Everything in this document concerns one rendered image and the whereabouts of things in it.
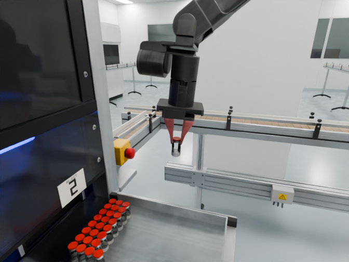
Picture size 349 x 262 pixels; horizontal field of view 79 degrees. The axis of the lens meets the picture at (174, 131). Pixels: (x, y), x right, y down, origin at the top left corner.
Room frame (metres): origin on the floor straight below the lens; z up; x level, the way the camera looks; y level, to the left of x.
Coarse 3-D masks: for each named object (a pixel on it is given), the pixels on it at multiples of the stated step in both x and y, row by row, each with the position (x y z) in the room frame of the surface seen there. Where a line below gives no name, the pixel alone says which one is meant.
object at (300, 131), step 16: (160, 112) 1.42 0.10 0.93; (208, 112) 1.33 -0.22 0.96; (224, 112) 1.30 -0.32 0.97; (160, 128) 1.33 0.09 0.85; (176, 128) 1.30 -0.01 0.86; (192, 128) 1.27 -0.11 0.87; (208, 128) 1.24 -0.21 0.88; (224, 128) 1.21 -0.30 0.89; (240, 128) 1.18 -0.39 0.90; (256, 128) 1.16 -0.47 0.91; (272, 128) 1.13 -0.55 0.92; (288, 128) 1.10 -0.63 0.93; (304, 128) 1.10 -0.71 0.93; (320, 128) 1.10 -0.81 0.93; (336, 128) 1.10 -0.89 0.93; (304, 144) 1.08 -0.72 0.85; (320, 144) 1.05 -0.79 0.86; (336, 144) 1.03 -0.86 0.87
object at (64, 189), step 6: (78, 174) 0.47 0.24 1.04; (66, 180) 0.43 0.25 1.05; (78, 180) 0.46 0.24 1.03; (84, 180) 0.48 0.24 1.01; (60, 186) 0.41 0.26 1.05; (66, 186) 0.43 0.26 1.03; (72, 186) 0.44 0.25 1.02; (78, 186) 0.46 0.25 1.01; (84, 186) 0.48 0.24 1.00; (60, 192) 0.41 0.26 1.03; (66, 192) 0.42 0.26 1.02; (78, 192) 0.46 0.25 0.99; (60, 198) 0.40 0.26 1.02; (66, 198) 0.42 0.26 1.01; (72, 198) 0.43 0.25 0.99
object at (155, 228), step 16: (144, 208) 0.53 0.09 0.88; (160, 208) 0.51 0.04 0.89; (176, 208) 0.50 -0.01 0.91; (128, 224) 0.46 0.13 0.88; (144, 224) 0.46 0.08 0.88; (160, 224) 0.46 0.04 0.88; (176, 224) 0.46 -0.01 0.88; (192, 224) 0.46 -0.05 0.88; (208, 224) 0.46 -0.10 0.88; (224, 224) 0.45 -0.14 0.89; (128, 240) 0.41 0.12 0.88; (144, 240) 0.41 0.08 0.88; (160, 240) 0.41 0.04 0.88; (176, 240) 0.41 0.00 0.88; (192, 240) 0.41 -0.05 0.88; (208, 240) 0.41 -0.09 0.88; (224, 240) 0.38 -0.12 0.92; (112, 256) 0.36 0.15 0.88; (128, 256) 0.36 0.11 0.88; (144, 256) 0.36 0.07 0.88; (160, 256) 0.36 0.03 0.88; (176, 256) 0.36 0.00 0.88; (192, 256) 0.36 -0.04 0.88; (208, 256) 0.36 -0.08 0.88
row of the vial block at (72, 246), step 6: (108, 204) 0.49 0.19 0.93; (114, 204) 0.50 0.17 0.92; (102, 210) 0.47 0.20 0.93; (108, 210) 0.48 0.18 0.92; (96, 216) 0.44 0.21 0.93; (102, 216) 0.46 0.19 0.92; (90, 222) 0.42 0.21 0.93; (96, 222) 0.42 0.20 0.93; (84, 228) 0.40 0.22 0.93; (90, 228) 0.40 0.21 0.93; (78, 234) 0.39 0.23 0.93; (84, 234) 0.39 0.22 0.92; (78, 240) 0.37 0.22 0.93; (72, 246) 0.35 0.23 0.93; (72, 252) 0.35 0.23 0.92; (72, 258) 0.35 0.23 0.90
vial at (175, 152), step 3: (174, 141) 0.46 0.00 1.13; (177, 141) 0.46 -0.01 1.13; (180, 141) 0.47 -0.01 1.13; (174, 144) 0.47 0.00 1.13; (177, 144) 0.46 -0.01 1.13; (174, 147) 0.46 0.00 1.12; (177, 147) 0.46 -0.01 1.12; (171, 150) 0.47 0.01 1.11; (174, 150) 0.46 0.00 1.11; (177, 150) 0.46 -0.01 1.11; (171, 153) 0.47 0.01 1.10; (174, 153) 0.46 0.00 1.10; (177, 153) 0.46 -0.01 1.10; (174, 156) 0.46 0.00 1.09; (177, 156) 0.47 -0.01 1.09
